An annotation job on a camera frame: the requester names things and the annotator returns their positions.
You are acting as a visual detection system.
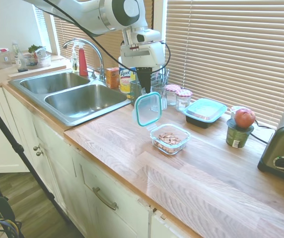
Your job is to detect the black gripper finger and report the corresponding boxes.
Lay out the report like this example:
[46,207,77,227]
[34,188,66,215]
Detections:
[135,67,146,93]
[144,66,155,94]

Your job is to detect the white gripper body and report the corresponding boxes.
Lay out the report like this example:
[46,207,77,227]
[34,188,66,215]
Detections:
[119,41,166,69]

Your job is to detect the clear teal-rimmed container lid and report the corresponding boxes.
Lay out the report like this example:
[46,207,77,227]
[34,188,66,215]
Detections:
[132,91,163,131]

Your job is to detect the glass jar red checkered lid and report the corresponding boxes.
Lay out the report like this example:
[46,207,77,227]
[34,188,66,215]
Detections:
[165,84,182,107]
[175,89,194,112]

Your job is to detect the black container with teal lid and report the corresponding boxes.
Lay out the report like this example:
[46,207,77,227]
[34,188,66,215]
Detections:
[183,98,228,129]

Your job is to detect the glass food container with nuts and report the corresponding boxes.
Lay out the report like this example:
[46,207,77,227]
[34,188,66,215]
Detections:
[149,123,191,156]

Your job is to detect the Lysol wipes canister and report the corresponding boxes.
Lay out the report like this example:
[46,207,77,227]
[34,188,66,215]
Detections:
[118,56,138,94]

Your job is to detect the grey plastic cutlery basket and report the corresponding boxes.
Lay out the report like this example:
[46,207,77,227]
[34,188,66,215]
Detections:
[129,66,171,106]

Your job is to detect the clear drinking glass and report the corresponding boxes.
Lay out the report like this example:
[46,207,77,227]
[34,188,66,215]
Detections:
[150,84,168,112]

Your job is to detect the orange cardboard box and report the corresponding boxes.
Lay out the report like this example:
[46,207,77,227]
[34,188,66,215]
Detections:
[106,67,121,90]

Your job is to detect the chrome kitchen faucet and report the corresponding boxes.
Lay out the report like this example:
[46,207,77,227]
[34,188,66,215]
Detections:
[62,38,106,81]

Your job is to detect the red spray bottle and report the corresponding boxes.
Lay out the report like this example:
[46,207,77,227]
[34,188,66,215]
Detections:
[73,41,89,76]

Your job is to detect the stainless steel double sink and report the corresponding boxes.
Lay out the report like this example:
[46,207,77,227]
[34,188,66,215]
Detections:
[7,71,133,127]

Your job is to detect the clear hand soap bottle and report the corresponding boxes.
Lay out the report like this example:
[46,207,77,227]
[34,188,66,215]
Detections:
[70,46,80,73]

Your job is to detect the clear plastic produce box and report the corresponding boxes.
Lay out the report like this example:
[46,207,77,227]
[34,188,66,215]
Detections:
[27,53,52,68]

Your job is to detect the red apple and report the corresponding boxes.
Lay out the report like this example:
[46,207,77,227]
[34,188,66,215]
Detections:
[234,108,256,129]

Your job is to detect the leafy green vegetables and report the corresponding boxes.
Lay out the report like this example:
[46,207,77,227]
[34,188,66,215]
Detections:
[28,44,46,54]

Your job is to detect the green can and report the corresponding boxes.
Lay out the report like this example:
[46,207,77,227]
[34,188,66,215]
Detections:
[225,118,255,149]

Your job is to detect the white kitchen base cabinets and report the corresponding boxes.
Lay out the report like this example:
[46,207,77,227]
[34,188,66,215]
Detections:
[0,85,202,238]

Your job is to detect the bottle with dark liquid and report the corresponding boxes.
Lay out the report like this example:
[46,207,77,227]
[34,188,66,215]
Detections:
[16,53,29,73]

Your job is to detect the clear plastic bottle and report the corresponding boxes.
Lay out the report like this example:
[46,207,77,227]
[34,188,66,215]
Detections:
[10,41,21,63]

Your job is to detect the stainless steel toaster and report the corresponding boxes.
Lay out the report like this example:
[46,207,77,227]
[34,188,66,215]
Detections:
[257,103,284,186]

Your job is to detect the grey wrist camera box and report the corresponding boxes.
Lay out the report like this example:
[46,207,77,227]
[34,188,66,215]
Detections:
[136,29,161,44]

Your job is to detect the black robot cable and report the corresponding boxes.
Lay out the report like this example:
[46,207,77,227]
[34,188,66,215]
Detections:
[42,0,171,75]

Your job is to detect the brushed metal cabinet handle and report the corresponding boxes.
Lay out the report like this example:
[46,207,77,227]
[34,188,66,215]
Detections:
[92,187,119,211]

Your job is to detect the black toaster cord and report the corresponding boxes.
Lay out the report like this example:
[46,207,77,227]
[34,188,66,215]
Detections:
[250,120,277,145]

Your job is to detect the black camera tripod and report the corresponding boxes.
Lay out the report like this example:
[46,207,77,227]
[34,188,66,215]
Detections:
[0,89,76,238]

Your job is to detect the coloured cable bundle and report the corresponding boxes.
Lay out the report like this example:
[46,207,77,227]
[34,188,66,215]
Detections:
[0,217,22,238]

